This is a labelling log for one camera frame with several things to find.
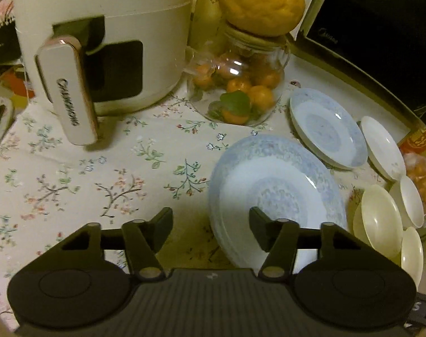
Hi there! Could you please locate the large blue patterned plate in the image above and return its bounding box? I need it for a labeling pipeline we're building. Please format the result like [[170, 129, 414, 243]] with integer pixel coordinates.
[[209, 135, 348, 271]]

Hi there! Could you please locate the cream bowl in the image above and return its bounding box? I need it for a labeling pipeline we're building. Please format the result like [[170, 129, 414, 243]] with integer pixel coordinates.
[[352, 185, 403, 259], [401, 227, 424, 288]]

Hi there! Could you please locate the small blue patterned plate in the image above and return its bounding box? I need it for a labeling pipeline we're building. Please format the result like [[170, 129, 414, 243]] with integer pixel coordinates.
[[289, 88, 368, 170]]

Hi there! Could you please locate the white plate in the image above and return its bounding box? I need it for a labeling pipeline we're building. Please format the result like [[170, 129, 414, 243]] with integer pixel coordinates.
[[360, 116, 406, 182]]

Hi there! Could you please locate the white bowl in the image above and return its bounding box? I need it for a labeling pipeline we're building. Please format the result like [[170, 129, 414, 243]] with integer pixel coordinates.
[[389, 175, 425, 229]]

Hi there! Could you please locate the floral tablecloth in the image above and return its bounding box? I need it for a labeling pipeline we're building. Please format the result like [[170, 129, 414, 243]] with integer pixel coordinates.
[[0, 77, 390, 330]]

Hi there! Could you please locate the plastic bag of oranges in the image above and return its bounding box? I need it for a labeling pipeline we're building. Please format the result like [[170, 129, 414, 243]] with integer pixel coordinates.
[[403, 152, 426, 227]]

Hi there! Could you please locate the glass jar of tangerines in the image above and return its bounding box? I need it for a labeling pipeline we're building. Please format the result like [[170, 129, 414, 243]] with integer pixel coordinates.
[[184, 22, 290, 126]]

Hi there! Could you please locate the red gift box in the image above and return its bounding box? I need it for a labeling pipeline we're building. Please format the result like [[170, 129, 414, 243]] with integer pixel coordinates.
[[399, 129, 426, 154]]

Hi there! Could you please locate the white air fryer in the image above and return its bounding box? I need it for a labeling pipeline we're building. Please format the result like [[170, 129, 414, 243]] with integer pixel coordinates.
[[13, 0, 193, 145]]

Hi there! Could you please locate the black microwave oven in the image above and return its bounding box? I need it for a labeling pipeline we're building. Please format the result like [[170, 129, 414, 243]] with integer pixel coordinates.
[[296, 0, 426, 124]]

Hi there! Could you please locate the large orange pomelo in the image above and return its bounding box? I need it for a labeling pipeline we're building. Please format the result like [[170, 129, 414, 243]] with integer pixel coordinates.
[[218, 0, 305, 37]]

